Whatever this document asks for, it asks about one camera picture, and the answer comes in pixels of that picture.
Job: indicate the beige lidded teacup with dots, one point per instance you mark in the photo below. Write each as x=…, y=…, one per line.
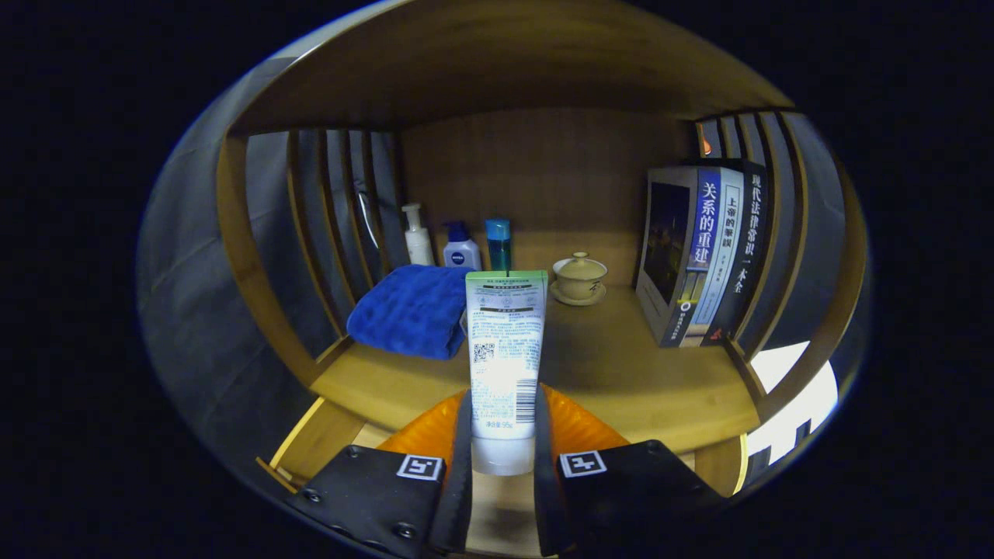
x=580, y=276

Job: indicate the wooden cabinet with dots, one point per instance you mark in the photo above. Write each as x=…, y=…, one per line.
x=505, y=62

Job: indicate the blue spine book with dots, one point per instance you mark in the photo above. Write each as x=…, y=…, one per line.
x=703, y=233

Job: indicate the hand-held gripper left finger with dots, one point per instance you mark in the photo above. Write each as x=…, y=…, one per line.
x=463, y=481

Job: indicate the beige saucer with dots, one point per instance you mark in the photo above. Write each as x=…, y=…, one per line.
x=571, y=300

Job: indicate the white cleanser tube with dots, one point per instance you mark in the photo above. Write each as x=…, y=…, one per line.
x=505, y=349

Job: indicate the teal blue bottle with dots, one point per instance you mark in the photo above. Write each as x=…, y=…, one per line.
x=498, y=248

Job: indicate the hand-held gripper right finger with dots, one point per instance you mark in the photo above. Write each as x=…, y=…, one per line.
x=543, y=489

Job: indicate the wooden countertop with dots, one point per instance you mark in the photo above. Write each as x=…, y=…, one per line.
x=621, y=373

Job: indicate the white bottle blue pump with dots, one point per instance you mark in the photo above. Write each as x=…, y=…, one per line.
x=462, y=255

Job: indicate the blue folded towel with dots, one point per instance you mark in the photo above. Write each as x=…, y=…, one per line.
x=404, y=310

